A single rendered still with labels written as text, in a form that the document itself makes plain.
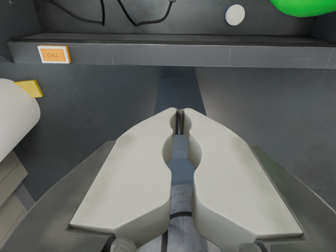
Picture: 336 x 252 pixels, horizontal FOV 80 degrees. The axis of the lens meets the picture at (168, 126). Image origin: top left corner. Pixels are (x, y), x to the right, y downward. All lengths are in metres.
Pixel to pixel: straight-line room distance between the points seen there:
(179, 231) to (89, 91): 1.22
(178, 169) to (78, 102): 1.13
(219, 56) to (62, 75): 1.32
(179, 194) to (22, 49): 0.51
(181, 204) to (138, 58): 0.41
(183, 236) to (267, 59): 0.44
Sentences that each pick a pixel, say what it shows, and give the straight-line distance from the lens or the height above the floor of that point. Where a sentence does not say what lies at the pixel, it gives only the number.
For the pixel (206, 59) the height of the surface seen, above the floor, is 0.95.
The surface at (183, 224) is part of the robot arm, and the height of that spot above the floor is 1.02.
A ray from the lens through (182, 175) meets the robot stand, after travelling 0.65.
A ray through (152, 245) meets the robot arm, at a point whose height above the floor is 1.09.
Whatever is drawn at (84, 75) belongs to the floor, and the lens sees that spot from 1.53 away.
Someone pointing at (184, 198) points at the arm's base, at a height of 0.95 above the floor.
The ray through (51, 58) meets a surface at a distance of 0.45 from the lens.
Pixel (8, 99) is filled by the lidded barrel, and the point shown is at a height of 0.19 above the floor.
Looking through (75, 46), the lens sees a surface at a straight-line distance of 0.43.
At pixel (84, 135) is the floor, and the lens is 1.79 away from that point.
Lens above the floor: 1.34
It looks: 58 degrees down
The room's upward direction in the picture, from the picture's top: 177 degrees counter-clockwise
